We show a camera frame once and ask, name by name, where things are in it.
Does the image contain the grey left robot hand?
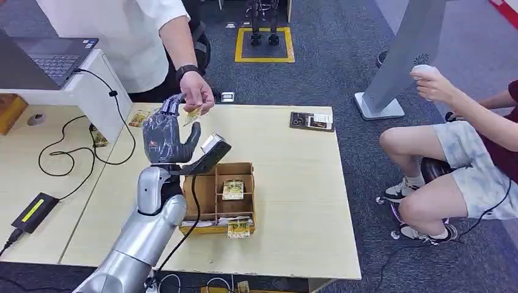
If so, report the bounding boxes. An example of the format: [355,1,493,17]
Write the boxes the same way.
[142,93,202,165]

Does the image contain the black floor cable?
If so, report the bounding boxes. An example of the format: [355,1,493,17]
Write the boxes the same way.
[374,178,518,293]

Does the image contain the standing person's left hand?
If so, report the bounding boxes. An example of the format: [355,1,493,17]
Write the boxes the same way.
[179,70,216,116]

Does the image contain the yellow floor tape square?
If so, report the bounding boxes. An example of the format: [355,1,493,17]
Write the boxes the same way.
[235,27,296,64]

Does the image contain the standing person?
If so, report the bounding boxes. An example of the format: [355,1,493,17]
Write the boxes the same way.
[35,0,216,116]

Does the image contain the black power adapter, yellow label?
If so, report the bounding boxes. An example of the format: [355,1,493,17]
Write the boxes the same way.
[11,192,60,234]

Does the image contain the black wheeled stool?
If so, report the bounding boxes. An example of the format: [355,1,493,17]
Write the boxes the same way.
[375,157,460,244]

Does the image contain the pale wrist camera, black bracket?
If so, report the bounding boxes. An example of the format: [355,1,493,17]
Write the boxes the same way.
[170,133,232,176]

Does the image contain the seated person's left hand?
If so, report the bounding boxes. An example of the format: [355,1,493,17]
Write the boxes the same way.
[410,67,460,104]

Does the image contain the yellow box under table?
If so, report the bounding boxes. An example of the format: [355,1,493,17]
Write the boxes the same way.
[201,281,284,293]

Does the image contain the wooden card box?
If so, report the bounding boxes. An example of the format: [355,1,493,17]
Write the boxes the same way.
[178,162,257,236]

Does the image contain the red barrier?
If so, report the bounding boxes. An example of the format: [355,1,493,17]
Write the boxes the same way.
[487,0,518,30]

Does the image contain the black card tray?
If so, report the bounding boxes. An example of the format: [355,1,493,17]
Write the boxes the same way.
[290,111,335,133]

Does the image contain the seated person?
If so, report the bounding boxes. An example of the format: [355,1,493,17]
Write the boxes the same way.
[379,64,518,247]

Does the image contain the row of cards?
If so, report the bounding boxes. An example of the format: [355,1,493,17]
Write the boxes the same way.
[181,217,255,227]

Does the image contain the black laptop cable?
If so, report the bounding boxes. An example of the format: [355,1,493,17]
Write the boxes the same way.
[38,68,137,201]

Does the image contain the white cable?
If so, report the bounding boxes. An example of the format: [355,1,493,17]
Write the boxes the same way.
[205,277,232,293]
[159,274,183,293]

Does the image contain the brown wooden box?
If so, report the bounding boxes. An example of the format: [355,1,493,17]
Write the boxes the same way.
[0,93,29,136]

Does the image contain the black humanoid robot legs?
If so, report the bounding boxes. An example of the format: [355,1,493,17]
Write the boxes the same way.
[244,0,281,46]

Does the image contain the black power cord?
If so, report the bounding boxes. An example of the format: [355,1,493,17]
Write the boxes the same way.
[0,228,21,258]

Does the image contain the white desk riser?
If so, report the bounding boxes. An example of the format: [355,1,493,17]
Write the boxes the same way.
[0,48,134,143]

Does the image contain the dark laptop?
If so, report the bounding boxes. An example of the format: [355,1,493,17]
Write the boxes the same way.
[0,28,100,90]

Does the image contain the black office chair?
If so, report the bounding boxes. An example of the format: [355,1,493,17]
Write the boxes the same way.
[182,0,222,102]

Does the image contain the white slanted pillar stand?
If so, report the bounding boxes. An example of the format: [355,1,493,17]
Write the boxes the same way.
[354,0,448,121]

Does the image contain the black wristwatch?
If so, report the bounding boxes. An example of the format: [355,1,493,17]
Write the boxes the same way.
[175,63,201,84]

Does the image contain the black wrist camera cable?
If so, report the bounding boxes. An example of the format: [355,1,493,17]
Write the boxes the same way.
[155,176,202,280]

